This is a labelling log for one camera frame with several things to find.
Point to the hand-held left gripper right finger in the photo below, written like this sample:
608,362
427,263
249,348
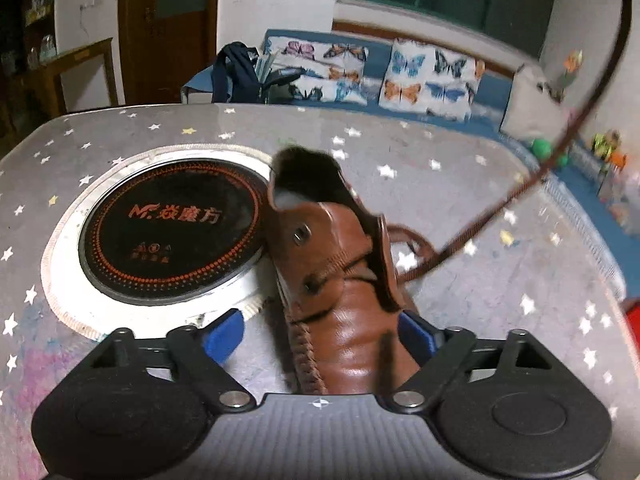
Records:
417,335

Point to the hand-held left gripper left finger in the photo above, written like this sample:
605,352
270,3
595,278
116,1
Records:
225,337

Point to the brown leather shoe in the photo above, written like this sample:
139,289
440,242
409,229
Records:
345,320

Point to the brown shoelace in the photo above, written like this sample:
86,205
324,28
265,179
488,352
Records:
500,206

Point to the round black induction cooktop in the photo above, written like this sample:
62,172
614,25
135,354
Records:
165,225

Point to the green bowl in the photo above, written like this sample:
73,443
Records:
541,150

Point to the clear plastic storage box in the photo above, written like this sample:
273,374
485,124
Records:
620,200

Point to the blue sofa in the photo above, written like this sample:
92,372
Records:
495,95

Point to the butterfly print cushion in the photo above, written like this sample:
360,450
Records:
430,80
320,70

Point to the beige pillow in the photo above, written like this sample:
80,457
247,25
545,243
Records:
530,105

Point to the dark blue backpack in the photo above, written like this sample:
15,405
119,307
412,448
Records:
235,75

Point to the orange plush toy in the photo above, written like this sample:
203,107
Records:
617,160

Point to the teddy bear with yellow vest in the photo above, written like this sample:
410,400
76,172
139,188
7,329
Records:
605,145

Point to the upright books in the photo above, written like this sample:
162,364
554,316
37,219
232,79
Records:
267,67

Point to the panda plush toy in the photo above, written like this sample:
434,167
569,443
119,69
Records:
550,89

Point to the brown wooden door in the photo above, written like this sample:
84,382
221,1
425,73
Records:
170,35

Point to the artificial flower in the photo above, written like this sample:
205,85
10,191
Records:
572,65

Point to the wooden desk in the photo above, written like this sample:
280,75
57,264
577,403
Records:
75,55

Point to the large glass jar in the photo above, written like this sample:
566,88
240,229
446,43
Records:
47,47

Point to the small glass jar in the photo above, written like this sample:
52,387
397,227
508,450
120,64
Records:
32,55

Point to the dark wooden shelf cabinet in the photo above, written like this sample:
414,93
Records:
15,20

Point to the brown wooden wall rail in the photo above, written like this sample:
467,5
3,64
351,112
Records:
375,27

